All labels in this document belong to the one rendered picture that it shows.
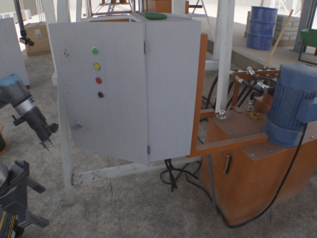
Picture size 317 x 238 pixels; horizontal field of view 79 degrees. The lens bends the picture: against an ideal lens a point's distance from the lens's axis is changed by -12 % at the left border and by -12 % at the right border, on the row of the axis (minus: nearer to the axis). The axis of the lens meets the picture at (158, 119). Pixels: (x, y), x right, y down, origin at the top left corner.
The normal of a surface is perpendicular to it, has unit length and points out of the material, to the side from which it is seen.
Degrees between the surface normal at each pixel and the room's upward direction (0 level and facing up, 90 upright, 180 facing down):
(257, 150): 0
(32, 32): 90
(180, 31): 90
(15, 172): 25
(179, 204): 0
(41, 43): 90
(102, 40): 90
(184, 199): 0
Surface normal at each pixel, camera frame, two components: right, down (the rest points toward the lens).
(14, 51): 0.58, 0.42
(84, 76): -0.31, 0.49
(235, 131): 0.00, -0.85
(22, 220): -0.32, -0.64
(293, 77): -0.80, 0.32
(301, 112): -0.97, 0.13
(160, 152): 0.25, 0.50
